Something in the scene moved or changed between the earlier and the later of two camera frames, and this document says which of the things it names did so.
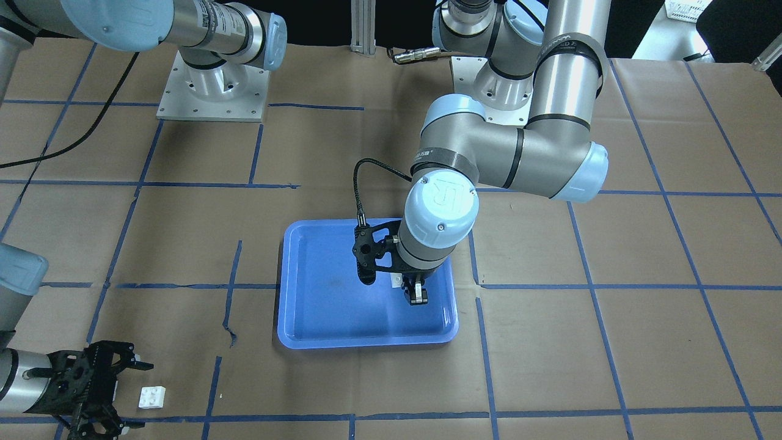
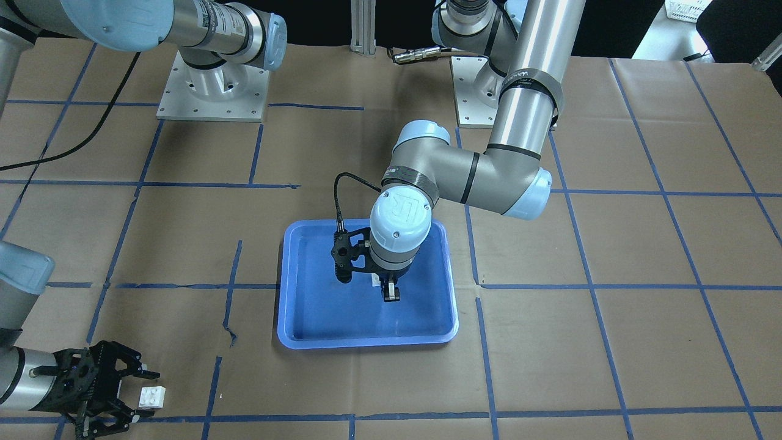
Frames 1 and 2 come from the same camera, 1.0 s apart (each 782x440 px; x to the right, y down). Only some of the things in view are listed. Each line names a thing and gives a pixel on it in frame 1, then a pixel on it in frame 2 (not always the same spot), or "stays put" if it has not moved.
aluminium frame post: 363,27 stays put
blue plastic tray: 324,304 stays put
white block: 152,396 stays put
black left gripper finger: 412,284 -> 390,293
